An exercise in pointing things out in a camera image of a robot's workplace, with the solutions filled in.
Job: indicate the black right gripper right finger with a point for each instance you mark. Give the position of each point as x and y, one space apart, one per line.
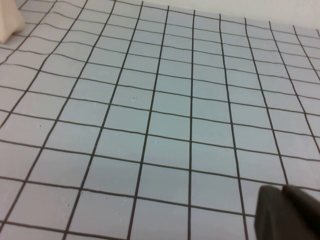
300 217

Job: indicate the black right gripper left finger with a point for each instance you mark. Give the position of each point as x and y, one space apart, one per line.
267 212

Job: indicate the cream canvas pencil case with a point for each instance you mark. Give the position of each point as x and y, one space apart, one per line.
8 20

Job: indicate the blue-grey checked tablecloth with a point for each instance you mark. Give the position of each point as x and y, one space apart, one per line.
150 112

